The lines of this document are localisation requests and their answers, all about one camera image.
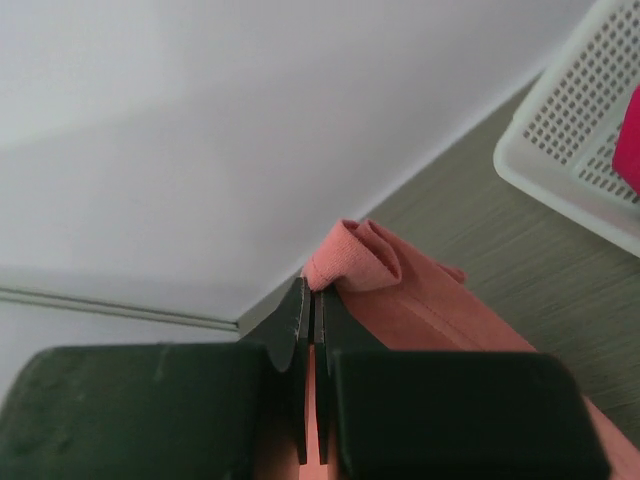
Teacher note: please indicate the salmon pink t-shirt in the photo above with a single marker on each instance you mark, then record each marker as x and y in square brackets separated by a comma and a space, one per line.
[410, 302]

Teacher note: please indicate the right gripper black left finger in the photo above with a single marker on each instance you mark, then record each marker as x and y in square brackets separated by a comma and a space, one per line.
[232, 410]

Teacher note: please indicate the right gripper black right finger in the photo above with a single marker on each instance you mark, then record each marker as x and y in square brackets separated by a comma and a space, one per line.
[386, 414]

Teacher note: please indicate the white plastic laundry basket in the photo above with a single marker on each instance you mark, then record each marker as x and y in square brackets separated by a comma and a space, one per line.
[559, 145]

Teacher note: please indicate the crimson t-shirt in basket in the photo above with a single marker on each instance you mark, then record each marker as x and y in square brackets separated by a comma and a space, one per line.
[626, 157]

